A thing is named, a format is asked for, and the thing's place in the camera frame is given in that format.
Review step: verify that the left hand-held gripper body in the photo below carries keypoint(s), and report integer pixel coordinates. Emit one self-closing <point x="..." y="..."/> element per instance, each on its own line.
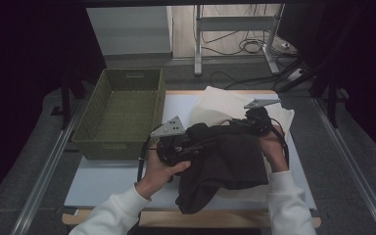
<point x="171" y="143"/>

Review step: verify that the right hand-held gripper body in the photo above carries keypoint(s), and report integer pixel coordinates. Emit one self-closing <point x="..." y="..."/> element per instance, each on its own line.
<point x="258" y="119"/>

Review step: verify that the white cloth sheet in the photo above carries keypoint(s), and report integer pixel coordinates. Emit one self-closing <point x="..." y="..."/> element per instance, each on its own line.
<point x="222" y="104"/>

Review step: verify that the dark cloth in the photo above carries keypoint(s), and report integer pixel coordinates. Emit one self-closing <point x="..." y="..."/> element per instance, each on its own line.
<point x="231" y="163"/>

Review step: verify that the person's right hand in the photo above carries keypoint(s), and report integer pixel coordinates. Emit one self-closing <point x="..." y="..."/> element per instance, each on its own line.
<point x="274" y="150"/>

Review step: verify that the person's left hand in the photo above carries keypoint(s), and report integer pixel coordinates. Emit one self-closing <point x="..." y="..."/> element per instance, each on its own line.
<point x="158" y="176"/>

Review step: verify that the green woven basket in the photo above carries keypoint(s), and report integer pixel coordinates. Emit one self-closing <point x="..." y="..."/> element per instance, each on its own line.
<point x="124" y="111"/>

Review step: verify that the white power strip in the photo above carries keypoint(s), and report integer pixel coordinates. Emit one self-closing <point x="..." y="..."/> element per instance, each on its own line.
<point x="296" y="75"/>

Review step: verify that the light blue table mat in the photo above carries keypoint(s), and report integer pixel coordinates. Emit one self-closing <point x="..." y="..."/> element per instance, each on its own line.
<point x="111" y="179"/>

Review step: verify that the black stand leg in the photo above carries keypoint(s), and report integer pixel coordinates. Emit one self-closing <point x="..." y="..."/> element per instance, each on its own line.
<point x="332" y="104"/>
<point x="66" y="104"/>

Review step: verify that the white cabinet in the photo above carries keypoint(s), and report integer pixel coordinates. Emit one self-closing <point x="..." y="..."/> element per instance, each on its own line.
<point x="130" y="31"/>

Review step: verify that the grey metal desk frame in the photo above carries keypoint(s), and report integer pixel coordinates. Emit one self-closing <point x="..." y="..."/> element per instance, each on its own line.
<point x="231" y="23"/>

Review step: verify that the metal floor rail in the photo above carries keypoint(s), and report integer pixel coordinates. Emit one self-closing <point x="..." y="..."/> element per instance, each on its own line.
<point x="355" y="169"/>
<point x="45" y="169"/>

